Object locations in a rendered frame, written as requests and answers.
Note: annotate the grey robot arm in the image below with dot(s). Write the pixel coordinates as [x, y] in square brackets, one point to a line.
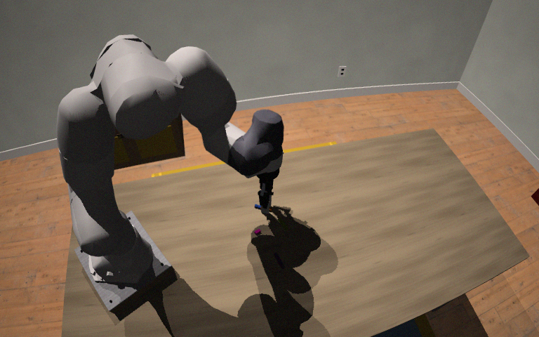
[140, 95]

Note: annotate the lime green rod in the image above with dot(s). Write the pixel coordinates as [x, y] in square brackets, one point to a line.
[283, 223]

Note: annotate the purple rod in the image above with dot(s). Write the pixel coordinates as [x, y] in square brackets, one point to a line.
[279, 260]

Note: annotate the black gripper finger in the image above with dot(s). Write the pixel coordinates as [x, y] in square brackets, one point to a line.
[270, 195]
[264, 196]

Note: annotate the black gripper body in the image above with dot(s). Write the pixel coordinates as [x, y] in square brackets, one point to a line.
[266, 177]

